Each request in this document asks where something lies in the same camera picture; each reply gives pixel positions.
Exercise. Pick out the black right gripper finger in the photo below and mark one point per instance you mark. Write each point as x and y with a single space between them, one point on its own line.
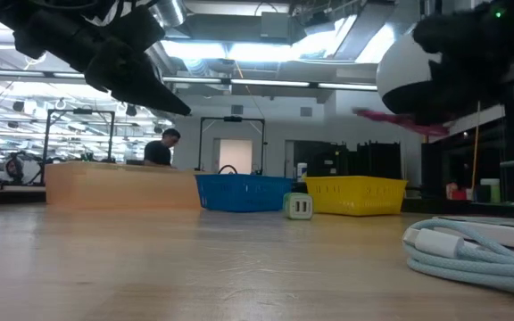
462 93
449 35

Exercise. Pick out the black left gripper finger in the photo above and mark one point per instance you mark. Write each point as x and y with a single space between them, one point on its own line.
136 67
150 100

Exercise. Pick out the pink item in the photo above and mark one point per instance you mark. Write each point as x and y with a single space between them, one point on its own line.
400 119

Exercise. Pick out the green white USB charger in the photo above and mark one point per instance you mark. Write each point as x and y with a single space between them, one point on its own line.
297 206

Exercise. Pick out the person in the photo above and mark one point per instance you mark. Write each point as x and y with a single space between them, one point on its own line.
14 167
156 153

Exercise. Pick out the white globe table lamp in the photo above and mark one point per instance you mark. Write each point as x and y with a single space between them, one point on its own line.
395 76

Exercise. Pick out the white panel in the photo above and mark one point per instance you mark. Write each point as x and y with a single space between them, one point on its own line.
234 156

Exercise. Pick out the pale green carton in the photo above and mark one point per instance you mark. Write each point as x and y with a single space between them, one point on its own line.
491 191

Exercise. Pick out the black cabinets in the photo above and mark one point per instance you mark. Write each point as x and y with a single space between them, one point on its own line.
373 160

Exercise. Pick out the blue plastic basket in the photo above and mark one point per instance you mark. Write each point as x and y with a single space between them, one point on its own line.
243 194

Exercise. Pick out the yellow plastic basket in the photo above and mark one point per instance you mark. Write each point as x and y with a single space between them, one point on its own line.
355 196

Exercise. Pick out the white container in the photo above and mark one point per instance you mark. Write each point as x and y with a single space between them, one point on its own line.
301 174

